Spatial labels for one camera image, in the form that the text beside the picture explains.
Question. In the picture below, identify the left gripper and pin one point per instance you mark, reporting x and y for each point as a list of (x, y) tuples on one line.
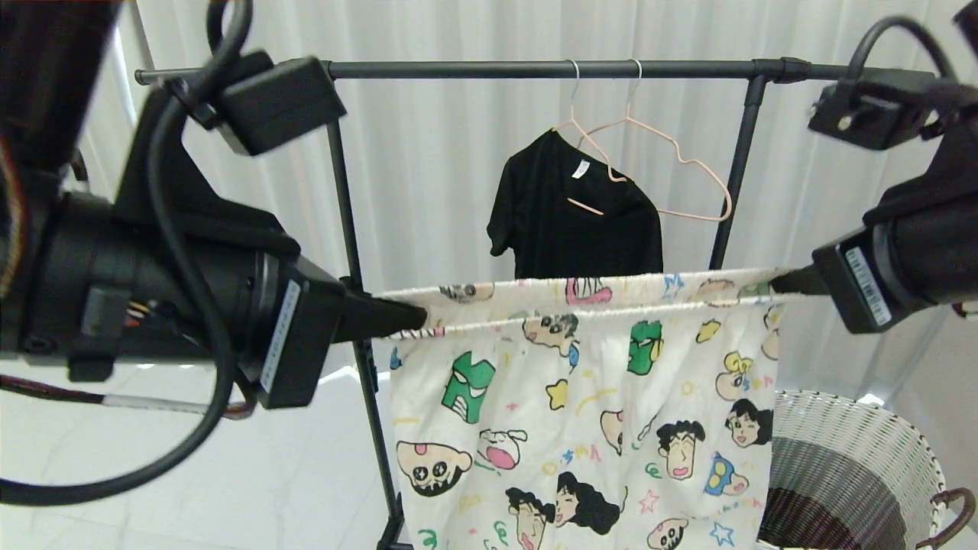
[(153, 305)]

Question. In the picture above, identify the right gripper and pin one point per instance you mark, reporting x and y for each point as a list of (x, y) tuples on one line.
[(917, 260)]

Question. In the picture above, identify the pink clothes hanger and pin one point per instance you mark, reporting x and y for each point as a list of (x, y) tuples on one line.
[(664, 136), (587, 207)]

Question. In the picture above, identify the black garment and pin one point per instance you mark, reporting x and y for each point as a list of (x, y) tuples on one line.
[(550, 221)]

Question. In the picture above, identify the cream printed garment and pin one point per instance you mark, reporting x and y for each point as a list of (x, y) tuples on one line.
[(573, 420)]

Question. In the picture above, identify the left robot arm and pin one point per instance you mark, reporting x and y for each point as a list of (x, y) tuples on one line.
[(46, 76)]

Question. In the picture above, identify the white laundry basket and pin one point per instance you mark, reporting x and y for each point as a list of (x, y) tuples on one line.
[(879, 443)]

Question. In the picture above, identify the black clothes rack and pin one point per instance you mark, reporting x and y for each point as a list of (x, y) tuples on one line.
[(497, 69)]

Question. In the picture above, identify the white curtain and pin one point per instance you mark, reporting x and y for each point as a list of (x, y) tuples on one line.
[(458, 191)]

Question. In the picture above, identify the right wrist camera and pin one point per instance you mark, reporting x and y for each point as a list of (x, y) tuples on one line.
[(871, 114)]

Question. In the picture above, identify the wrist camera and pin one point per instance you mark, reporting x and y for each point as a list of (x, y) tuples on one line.
[(283, 99), (871, 114)]

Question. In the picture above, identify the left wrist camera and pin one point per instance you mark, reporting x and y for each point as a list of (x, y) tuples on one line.
[(283, 99)]

